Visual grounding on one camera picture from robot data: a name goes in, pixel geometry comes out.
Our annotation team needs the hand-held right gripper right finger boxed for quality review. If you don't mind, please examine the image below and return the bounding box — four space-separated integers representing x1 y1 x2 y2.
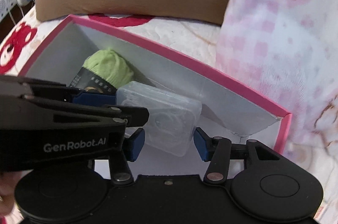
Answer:
194 127 282 184

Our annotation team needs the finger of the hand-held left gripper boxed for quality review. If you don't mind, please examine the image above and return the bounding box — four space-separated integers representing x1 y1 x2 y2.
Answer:
0 75 118 107
0 97 150 128

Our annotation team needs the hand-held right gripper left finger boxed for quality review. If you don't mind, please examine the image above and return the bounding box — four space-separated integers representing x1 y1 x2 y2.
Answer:
109 128 146 183

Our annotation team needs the clear plastic box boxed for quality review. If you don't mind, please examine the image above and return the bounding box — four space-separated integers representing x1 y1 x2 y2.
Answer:
116 81 203 157

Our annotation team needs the green yarn ball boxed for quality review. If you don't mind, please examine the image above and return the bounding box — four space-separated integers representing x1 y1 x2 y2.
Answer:
69 48 136 95

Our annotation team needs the pink cardboard box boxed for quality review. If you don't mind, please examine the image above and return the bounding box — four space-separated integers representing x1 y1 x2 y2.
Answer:
18 15 293 161

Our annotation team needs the patterned white cloth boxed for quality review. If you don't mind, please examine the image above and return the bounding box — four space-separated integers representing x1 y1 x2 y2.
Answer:
0 0 19 21

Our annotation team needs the pink checked pillow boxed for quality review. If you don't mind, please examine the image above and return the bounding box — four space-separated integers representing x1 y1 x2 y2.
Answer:
216 0 338 158

